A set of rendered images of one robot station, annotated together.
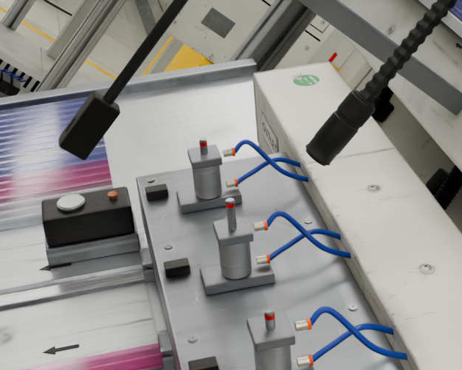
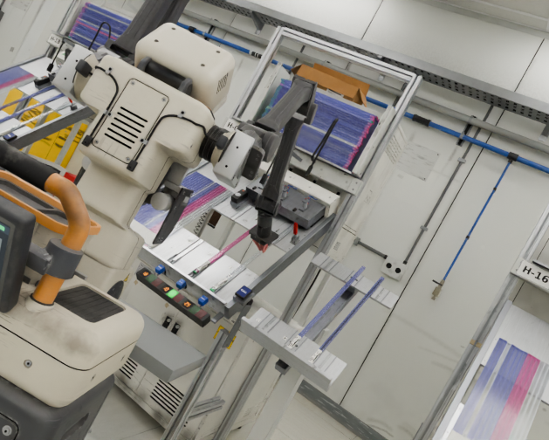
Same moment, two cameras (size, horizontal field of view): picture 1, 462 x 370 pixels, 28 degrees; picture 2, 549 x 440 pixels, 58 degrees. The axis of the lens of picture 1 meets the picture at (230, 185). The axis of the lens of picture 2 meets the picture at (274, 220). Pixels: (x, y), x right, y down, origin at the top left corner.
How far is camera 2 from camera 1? 170 cm
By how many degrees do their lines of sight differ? 39
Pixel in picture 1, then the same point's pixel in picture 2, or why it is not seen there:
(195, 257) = not seen: hidden behind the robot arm
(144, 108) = (208, 171)
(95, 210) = (243, 194)
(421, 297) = (312, 191)
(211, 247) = not seen: hidden behind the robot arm
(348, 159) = not seen: hidden behind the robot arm
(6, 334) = (245, 220)
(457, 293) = (316, 189)
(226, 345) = (292, 206)
